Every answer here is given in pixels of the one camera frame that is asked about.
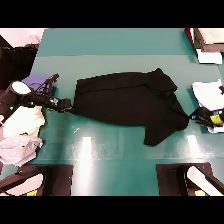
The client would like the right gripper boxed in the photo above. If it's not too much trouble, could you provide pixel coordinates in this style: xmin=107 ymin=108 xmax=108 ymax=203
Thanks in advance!
xmin=190 ymin=106 xmax=215 ymax=126

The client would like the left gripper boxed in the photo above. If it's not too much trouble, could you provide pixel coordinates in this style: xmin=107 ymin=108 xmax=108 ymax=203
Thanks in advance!
xmin=54 ymin=97 xmax=74 ymax=114

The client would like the black shirt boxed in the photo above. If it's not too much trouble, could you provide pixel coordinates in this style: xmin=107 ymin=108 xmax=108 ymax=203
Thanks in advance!
xmin=71 ymin=67 xmax=190 ymax=147

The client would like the purple garment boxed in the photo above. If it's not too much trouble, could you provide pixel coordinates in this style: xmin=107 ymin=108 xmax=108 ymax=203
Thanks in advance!
xmin=21 ymin=73 xmax=52 ymax=91

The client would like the cream garment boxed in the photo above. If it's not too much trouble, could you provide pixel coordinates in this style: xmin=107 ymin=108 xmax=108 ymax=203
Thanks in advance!
xmin=2 ymin=105 xmax=47 ymax=138

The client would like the small white garment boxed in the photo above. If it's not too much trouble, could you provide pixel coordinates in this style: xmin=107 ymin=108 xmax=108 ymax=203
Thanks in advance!
xmin=195 ymin=48 xmax=224 ymax=65

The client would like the pale pink garment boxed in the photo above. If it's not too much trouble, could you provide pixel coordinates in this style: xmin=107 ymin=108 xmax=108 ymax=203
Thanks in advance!
xmin=0 ymin=132 xmax=44 ymax=168

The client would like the red garment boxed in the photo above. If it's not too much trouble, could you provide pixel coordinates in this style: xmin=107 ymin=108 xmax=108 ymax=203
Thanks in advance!
xmin=184 ymin=27 xmax=195 ymax=45

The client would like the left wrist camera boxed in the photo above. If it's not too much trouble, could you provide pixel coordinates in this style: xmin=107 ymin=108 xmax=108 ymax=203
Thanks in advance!
xmin=39 ymin=73 xmax=61 ymax=98

